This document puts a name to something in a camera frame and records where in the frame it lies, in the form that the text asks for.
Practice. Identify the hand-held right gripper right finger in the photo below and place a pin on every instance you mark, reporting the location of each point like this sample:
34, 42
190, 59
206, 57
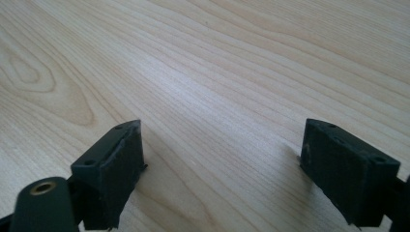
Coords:
348, 174

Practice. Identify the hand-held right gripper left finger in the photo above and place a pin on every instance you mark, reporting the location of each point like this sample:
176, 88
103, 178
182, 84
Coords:
111, 174

